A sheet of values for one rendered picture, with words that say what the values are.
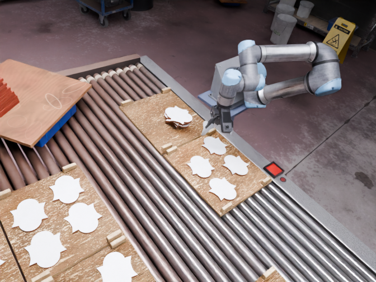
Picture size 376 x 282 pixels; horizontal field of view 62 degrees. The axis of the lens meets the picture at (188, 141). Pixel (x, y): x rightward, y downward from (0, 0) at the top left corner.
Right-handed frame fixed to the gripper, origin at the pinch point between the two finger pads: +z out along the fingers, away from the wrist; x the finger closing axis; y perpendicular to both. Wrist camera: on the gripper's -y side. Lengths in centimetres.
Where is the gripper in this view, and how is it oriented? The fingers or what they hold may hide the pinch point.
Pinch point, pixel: (216, 136)
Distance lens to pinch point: 156.1
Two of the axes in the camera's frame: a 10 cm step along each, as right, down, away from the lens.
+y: -1.9, -7.1, 6.8
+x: -9.7, 0.3, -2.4
